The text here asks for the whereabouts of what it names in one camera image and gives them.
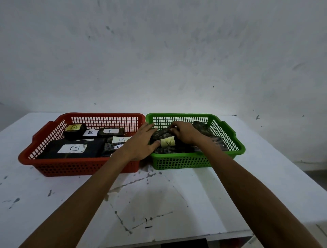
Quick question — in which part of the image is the person's right hand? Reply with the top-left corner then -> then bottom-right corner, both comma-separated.
169,121 -> 205,146

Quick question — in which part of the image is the person's left hand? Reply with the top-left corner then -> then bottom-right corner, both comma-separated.
116,122 -> 161,162

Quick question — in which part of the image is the black packet labelled A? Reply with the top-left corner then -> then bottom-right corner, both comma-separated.
150,127 -> 184,154

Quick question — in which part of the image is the pile of black packets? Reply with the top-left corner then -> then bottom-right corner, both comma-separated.
150,120 -> 228,155

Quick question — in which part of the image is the green plastic mesh basket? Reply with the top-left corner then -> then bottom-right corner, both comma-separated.
145,113 -> 246,170

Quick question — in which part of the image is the black packet white B label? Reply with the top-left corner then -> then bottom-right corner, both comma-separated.
98,127 -> 126,138

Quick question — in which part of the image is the red plastic mesh basket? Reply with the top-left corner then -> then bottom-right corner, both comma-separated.
18,112 -> 146,177

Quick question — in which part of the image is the small black box yellow label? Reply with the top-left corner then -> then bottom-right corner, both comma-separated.
63,123 -> 87,140

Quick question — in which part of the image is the large black packet labelled B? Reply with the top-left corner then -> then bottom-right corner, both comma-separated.
38,138 -> 106,159

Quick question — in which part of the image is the person's right forearm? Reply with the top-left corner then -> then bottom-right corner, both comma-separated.
194,135 -> 324,248

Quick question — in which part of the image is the person's left forearm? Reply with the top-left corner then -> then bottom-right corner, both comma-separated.
19,150 -> 128,248

